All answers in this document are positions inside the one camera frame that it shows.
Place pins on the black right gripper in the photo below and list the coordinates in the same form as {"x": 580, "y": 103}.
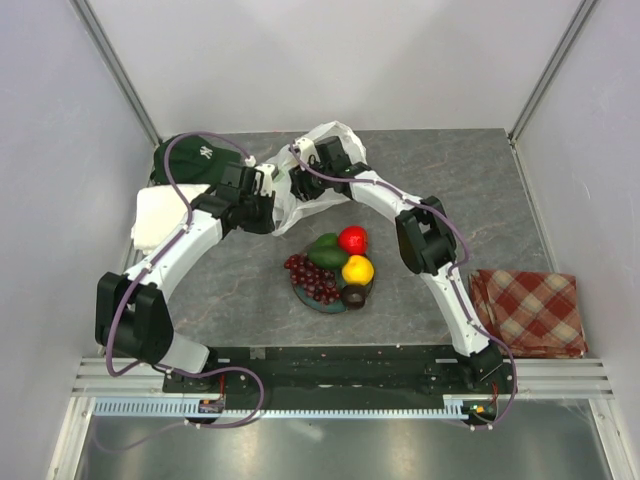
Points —
{"x": 301, "y": 187}

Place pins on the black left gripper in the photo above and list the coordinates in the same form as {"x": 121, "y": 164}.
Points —
{"x": 266, "y": 225}

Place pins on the green fake lime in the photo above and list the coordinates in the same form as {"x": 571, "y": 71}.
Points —
{"x": 326, "y": 253}

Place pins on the red fake apple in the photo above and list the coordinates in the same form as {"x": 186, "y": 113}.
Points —
{"x": 354, "y": 240}

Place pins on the yellow fake lemon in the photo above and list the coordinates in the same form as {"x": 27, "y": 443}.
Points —
{"x": 358, "y": 270}

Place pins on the red fake grape bunch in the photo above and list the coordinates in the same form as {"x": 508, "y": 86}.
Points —
{"x": 310, "y": 280}

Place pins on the dark fake avocado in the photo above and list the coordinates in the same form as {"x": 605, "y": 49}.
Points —
{"x": 353, "y": 296}

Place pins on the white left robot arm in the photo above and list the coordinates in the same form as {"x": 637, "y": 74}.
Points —
{"x": 132, "y": 316}

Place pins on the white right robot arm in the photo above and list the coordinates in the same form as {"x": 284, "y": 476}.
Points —
{"x": 429, "y": 243}

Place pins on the dark green baseball cap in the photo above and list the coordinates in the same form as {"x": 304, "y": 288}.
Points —
{"x": 192, "y": 160}

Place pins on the white folded towel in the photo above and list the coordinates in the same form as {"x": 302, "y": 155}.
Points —
{"x": 159, "y": 210}

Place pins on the blue ceramic plate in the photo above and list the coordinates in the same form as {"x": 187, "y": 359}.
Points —
{"x": 337, "y": 307}

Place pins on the red plaid cloth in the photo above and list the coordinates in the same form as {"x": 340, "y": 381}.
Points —
{"x": 535, "y": 314}

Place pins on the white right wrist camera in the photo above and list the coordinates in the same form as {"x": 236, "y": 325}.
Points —
{"x": 305, "y": 148}

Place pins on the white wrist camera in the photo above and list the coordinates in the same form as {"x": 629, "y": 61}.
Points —
{"x": 305, "y": 148}
{"x": 264, "y": 177}

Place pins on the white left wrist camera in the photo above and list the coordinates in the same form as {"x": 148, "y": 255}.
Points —
{"x": 264, "y": 177}

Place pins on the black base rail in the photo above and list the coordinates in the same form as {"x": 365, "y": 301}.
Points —
{"x": 421, "y": 368}

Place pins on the light blue cable duct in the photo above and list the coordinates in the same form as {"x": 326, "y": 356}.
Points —
{"x": 439, "y": 408}

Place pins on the aluminium frame rail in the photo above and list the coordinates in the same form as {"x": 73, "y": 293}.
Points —
{"x": 531, "y": 378}

